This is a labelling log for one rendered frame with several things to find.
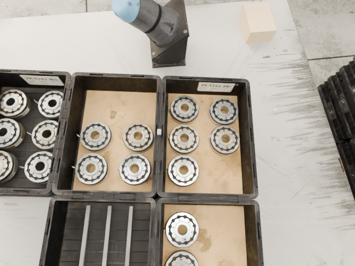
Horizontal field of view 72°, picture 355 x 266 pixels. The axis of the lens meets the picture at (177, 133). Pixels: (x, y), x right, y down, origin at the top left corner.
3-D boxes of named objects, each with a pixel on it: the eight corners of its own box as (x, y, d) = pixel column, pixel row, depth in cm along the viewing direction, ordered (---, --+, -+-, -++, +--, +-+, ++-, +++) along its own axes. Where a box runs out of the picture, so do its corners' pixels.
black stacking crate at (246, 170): (162, 92, 94) (162, 76, 83) (239, 94, 95) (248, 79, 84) (158, 198, 82) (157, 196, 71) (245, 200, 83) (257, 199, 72)
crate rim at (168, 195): (161, 78, 85) (161, 75, 83) (247, 82, 86) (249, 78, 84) (156, 197, 73) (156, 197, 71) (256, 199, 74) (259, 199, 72)
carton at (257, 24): (238, 16, 120) (243, 3, 113) (262, 14, 121) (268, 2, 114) (245, 43, 116) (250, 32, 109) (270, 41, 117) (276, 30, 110)
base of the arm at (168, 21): (151, 24, 107) (133, 12, 99) (177, 2, 98) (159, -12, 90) (155, 53, 102) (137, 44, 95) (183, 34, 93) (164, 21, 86)
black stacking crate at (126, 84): (83, 88, 93) (72, 73, 82) (161, 92, 94) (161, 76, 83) (67, 196, 81) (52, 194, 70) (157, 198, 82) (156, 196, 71)
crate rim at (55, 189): (74, 75, 84) (71, 71, 82) (161, 78, 85) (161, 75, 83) (54, 195, 72) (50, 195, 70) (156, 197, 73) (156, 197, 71)
